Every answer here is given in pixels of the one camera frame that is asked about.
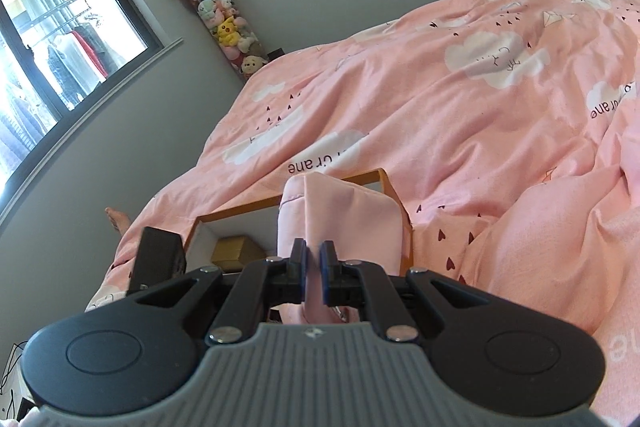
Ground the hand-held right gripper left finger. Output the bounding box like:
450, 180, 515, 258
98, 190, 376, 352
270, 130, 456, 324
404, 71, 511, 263
130, 238, 308, 344

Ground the rack of hanging clothes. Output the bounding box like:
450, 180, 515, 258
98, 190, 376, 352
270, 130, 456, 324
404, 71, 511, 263
0, 22, 108, 158

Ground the person's foot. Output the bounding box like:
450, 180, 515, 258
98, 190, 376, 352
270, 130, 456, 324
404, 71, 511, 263
105, 207, 133, 238

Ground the clear tube of plush toys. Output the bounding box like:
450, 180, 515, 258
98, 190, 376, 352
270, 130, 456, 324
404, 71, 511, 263
179, 0, 271, 80

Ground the small gold box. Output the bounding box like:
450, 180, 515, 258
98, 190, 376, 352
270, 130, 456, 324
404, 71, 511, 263
210, 234, 266, 268

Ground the pink printed blanket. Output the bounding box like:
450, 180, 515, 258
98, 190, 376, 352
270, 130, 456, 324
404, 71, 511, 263
85, 0, 640, 388

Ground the pink cloth pouch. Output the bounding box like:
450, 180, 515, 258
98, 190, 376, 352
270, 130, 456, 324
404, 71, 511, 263
276, 172, 407, 328

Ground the orange cardboard box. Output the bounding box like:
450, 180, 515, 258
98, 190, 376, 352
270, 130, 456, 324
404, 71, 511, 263
182, 168, 416, 278

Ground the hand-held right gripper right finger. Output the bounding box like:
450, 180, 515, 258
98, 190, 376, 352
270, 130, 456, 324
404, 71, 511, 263
319, 240, 496, 343

